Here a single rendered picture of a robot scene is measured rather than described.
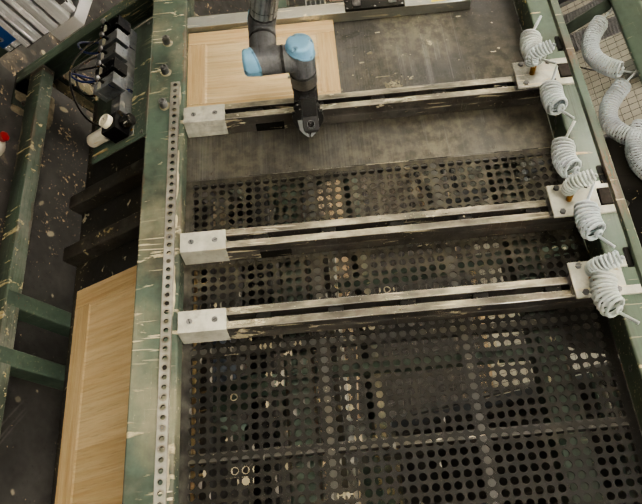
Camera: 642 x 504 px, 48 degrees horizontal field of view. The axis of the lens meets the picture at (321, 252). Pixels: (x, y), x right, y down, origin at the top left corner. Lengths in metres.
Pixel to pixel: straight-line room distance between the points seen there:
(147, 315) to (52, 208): 1.20
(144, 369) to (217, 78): 1.00
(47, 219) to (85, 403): 0.89
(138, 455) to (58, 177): 1.59
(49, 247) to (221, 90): 1.00
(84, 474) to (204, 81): 1.26
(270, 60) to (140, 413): 0.96
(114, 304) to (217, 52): 0.89
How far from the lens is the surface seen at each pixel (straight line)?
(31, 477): 2.67
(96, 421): 2.33
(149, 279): 1.98
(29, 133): 2.89
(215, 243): 1.96
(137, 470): 1.80
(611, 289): 1.79
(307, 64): 1.96
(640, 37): 2.94
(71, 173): 3.19
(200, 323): 1.86
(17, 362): 2.48
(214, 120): 2.21
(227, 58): 2.46
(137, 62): 2.51
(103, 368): 2.37
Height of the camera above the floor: 2.11
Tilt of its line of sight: 27 degrees down
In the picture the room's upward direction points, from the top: 68 degrees clockwise
